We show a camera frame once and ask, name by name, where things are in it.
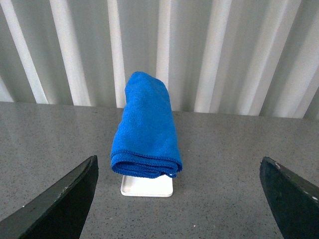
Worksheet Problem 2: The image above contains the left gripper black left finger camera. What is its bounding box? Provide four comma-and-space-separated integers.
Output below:
0, 155, 99, 239

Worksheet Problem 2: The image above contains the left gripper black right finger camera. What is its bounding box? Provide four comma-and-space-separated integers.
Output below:
260, 157, 319, 239

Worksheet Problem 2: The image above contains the blue microfiber towel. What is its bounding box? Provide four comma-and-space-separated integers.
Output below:
111, 72, 183, 179

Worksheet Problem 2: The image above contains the white towel rack stand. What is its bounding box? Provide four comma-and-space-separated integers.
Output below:
121, 175, 173, 197

